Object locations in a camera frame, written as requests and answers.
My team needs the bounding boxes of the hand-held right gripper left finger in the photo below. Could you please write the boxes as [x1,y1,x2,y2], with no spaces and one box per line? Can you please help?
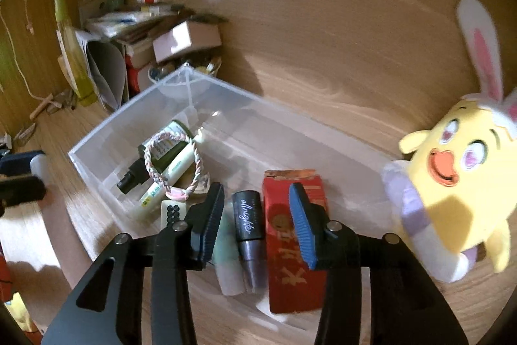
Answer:
[40,182,225,345]

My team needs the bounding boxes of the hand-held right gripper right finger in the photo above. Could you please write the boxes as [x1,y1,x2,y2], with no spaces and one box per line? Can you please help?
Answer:
[289,183,471,345]

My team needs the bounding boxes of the red boxes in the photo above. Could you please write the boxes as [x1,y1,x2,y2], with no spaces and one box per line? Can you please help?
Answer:
[124,54,152,95]

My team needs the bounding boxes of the folded white papers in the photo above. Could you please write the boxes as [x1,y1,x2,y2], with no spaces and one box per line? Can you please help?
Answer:
[75,29,128,112]

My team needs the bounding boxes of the white cable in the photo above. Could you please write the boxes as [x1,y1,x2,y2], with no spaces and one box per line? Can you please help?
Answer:
[0,5,45,103]

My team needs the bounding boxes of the light green tube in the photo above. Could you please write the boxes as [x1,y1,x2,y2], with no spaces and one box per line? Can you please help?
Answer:
[137,141,195,213]

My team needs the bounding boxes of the small wooden stick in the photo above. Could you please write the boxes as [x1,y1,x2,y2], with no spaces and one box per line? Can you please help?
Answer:
[31,94,55,120]

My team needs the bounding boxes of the yellow spray bottle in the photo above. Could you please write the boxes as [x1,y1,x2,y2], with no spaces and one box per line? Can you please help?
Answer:
[54,0,93,107]

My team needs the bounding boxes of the small teal tube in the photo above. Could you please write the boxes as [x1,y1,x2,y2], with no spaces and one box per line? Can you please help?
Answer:
[213,208,245,296]

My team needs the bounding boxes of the stack of books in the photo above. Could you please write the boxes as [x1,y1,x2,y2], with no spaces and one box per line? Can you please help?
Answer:
[79,0,227,44]

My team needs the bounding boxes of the pink white braided hair tie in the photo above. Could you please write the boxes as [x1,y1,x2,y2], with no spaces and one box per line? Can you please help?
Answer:
[143,129,203,201]

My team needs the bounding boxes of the red foil pouch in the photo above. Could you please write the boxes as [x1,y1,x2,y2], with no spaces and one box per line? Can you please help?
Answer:
[262,168,329,315]

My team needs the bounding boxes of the dark purple mini bottle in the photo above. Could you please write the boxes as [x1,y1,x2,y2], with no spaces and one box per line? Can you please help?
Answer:
[231,190,269,294]

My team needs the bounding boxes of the small white open box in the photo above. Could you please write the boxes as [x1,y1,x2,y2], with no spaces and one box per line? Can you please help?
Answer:
[152,20,223,65]

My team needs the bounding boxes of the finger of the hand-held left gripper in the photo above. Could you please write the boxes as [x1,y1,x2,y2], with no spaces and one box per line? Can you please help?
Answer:
[0,175,47,208]
[0,151,35,176]

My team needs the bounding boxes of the white dotted mahjong tile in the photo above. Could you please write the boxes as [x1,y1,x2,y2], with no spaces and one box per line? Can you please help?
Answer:
[159,199,188,232]

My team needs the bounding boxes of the clear plastic storage bin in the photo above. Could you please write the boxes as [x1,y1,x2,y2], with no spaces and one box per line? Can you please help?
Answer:
[68,64,405,325]

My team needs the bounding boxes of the yellow chick plush toy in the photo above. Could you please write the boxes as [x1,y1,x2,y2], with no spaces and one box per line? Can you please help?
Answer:
[382,0,517,284]

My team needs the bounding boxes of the dark green spray bottle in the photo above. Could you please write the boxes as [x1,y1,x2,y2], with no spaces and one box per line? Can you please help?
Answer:
[116,120,192,195]

